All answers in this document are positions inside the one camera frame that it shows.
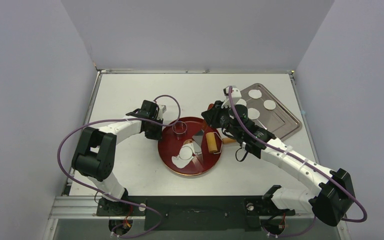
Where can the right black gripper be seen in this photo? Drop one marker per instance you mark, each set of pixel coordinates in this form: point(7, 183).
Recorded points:
point(212, 116)

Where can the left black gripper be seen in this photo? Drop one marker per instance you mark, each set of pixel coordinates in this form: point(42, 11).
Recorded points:
point(157, 136)

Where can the wooden dough roller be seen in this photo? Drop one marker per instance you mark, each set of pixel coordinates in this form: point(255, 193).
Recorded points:
point(215, 143)

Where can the round red lacquer tray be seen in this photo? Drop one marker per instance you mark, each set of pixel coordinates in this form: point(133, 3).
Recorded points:
point(174, 137)

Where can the white dough piece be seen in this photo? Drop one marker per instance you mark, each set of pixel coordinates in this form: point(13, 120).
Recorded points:
point(197, 159)

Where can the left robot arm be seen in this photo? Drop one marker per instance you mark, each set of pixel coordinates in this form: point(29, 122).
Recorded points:
point(94, 156)

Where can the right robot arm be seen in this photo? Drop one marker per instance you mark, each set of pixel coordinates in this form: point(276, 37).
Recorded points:
point(329, 194)

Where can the white dumpling wrapper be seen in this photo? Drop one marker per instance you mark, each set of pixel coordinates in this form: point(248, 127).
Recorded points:
point(241, 102)
point(255, 94)
point(253, 114)
point(269, 104)

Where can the round cut dough wrapper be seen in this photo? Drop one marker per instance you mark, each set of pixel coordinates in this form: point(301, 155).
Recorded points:
point(186, 153)

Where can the rectangular steel tray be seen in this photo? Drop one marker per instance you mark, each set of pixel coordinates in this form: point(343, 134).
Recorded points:
point(280, 121)

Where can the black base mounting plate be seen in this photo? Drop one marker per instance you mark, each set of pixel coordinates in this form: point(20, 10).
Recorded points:
point(211, 222)

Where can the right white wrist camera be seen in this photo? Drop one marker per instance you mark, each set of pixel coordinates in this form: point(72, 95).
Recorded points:
point(232, 94)

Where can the aluminium frame rail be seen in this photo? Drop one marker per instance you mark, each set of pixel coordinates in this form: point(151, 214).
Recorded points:
point(87, 207)

